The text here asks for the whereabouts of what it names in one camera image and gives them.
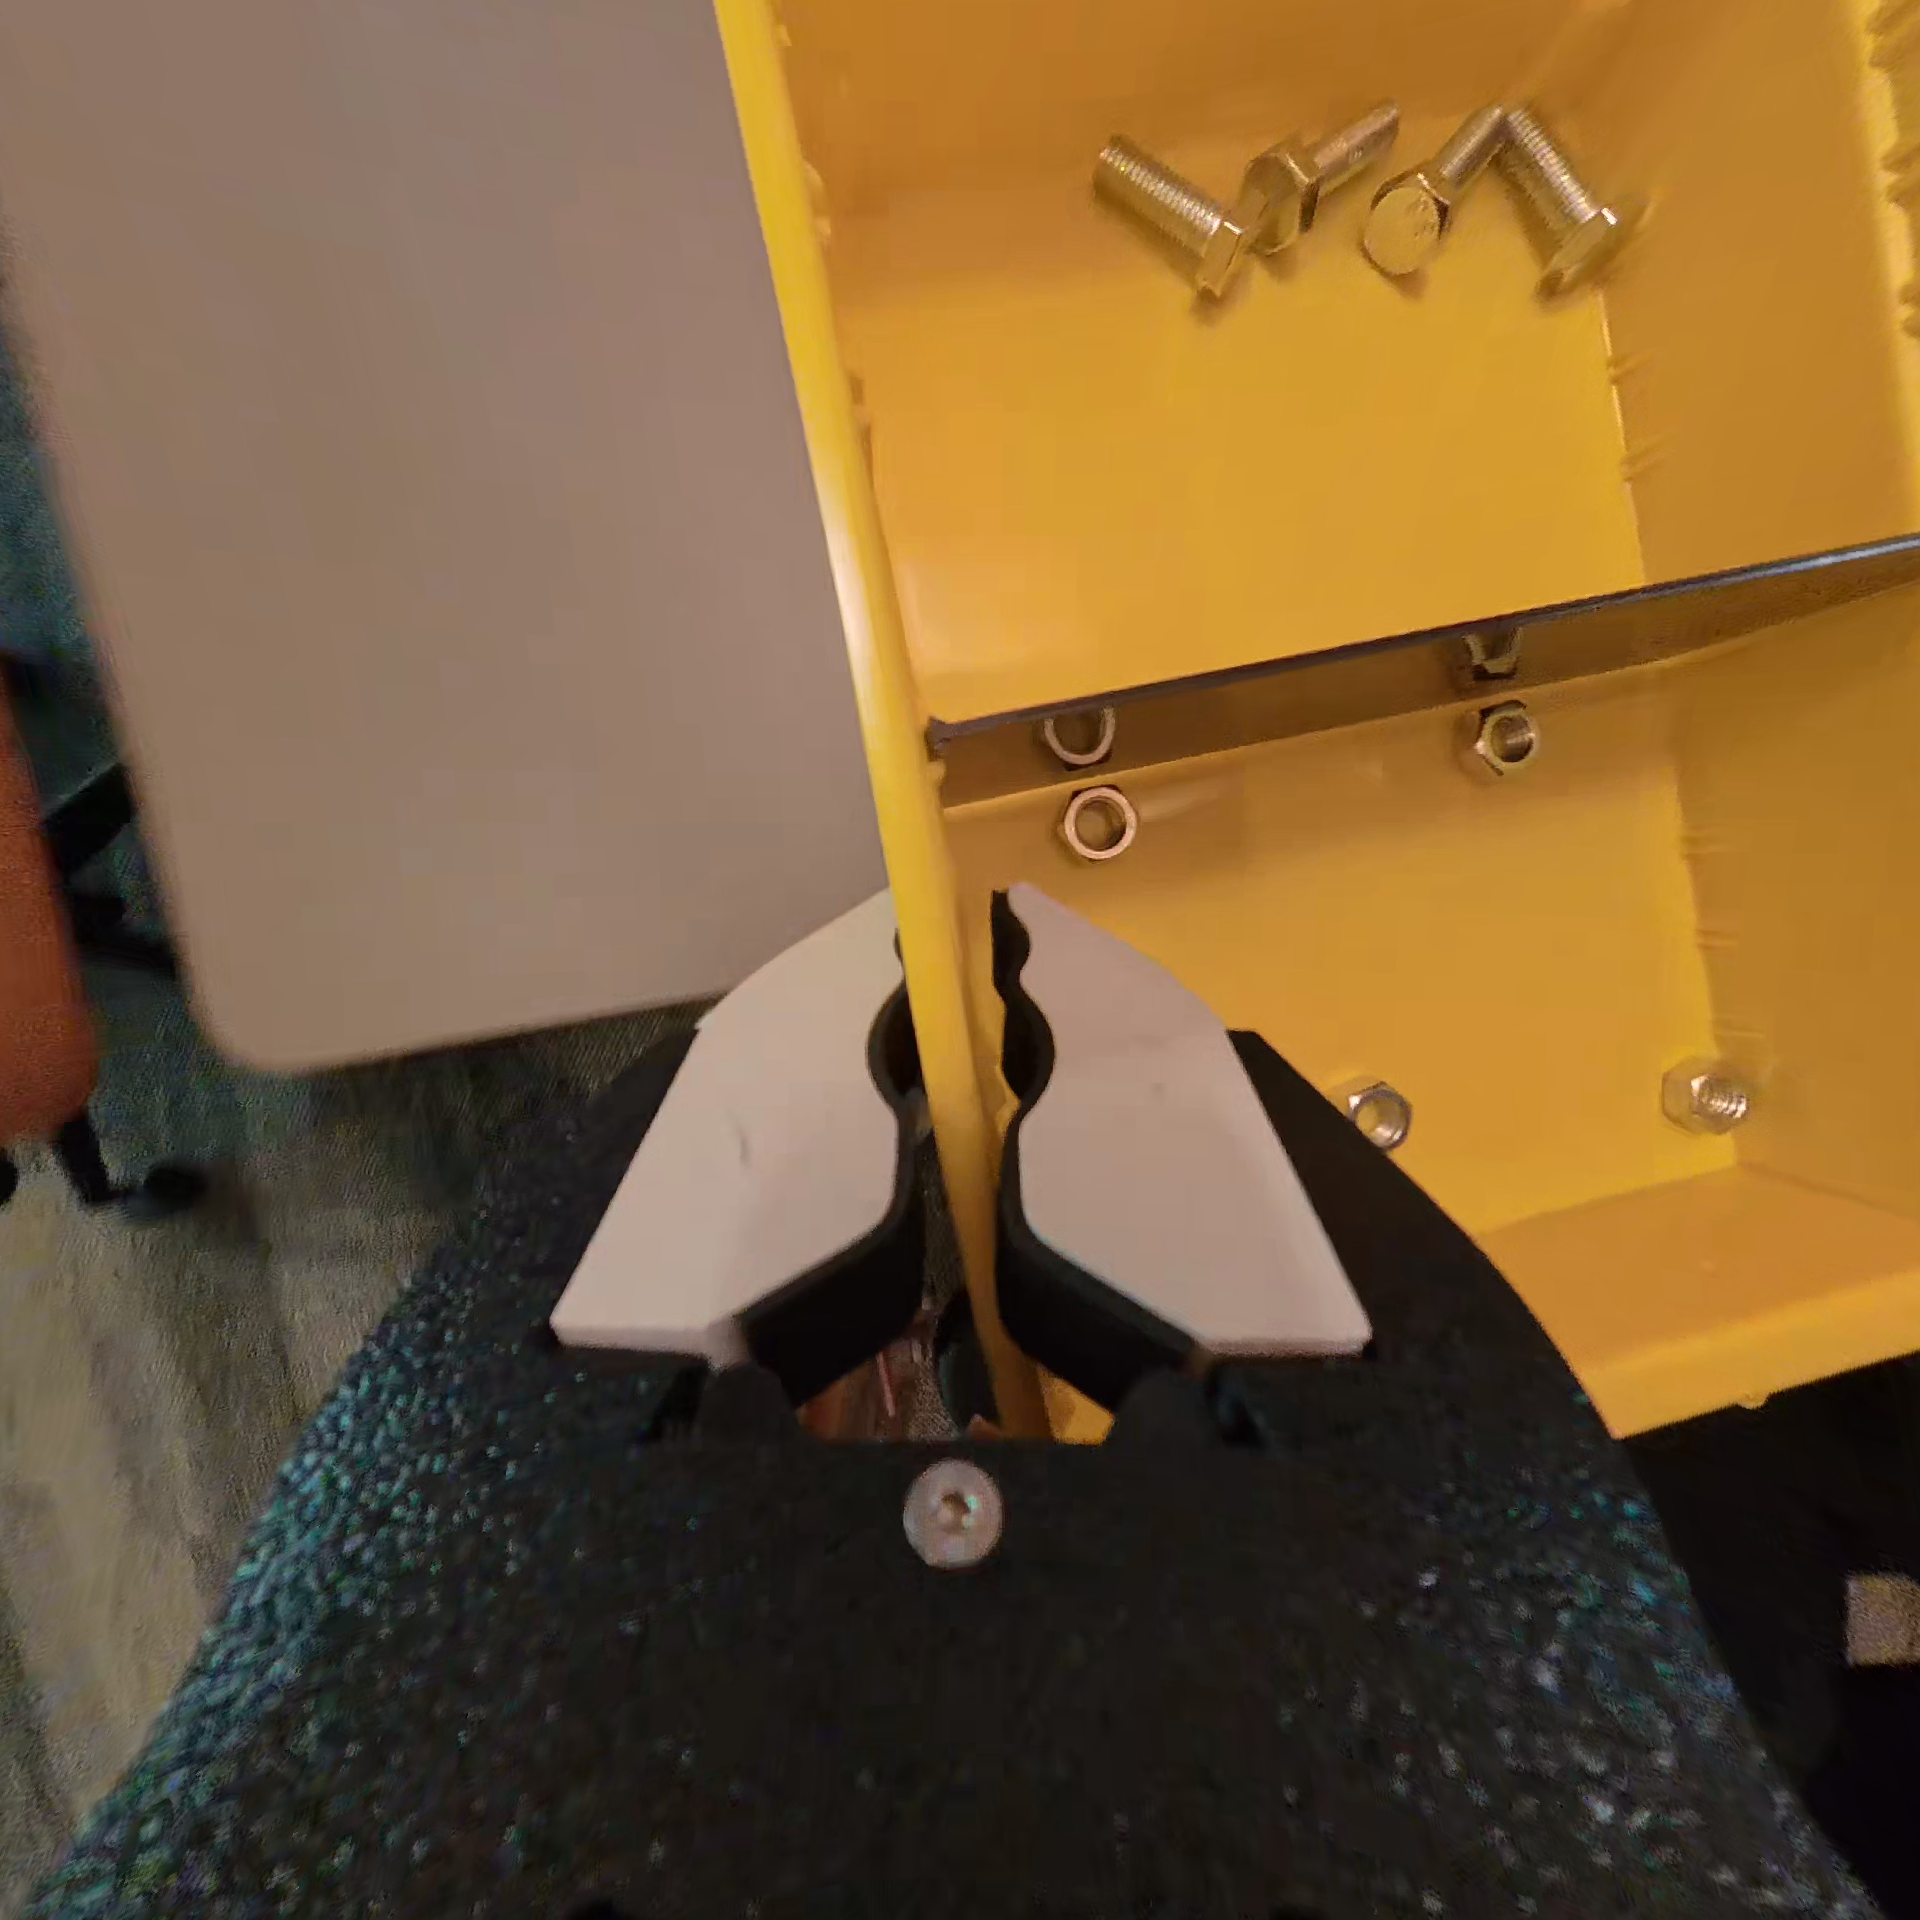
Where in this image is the silver hex bolt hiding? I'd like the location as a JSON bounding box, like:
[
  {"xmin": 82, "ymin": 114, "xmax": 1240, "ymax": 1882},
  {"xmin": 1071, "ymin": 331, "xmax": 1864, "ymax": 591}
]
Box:
[
  {"xmin": 1499, "ymin": 106, "xmax": 1633, "ymax": 297},
  {"xmin": 1361, "ymin": 106, "xmax": 1512, "ymax": 281},
  {"xmin": 1092, "ymin": 135, "xmax": 1257, "ymax": 300},
  {"xmin": 1238, "ymin": 104, "xmax": 1406, "ymax": 258}
]

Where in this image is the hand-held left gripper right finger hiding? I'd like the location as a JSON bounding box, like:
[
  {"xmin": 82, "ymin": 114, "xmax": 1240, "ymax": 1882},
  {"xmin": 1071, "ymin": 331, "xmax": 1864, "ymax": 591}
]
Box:
[{"xmin": 991, "ymin": 883, "xmax": 1374, "ymax": 1416}]

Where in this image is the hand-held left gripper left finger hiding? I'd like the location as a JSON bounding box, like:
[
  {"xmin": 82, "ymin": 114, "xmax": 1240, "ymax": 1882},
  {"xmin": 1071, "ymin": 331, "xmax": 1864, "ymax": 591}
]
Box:
[{"xmin": 551, "ymin": 888, "xmax": 929, "ymax": 1403}]

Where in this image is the yellow plastic bin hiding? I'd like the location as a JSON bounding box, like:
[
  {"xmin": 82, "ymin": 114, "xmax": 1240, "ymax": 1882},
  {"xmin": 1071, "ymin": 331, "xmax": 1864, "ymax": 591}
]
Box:
[{"xmin": 711, "ymin": 0, "xmax": 1920, "ymax": 1445}]

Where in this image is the black bin divider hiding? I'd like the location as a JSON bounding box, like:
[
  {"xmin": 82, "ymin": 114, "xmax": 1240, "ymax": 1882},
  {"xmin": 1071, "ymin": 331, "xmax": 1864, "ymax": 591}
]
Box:
[{"xmin": 922, "ymin": 532, "xmax": 1920, "ymax": 811}]

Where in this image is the orange office chair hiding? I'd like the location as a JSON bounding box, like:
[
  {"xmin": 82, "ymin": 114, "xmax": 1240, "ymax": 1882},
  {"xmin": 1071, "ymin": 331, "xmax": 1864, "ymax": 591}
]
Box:
[{"xmin": 0, "ymin": 660, "xmax": 214, "ymax": 1221}]

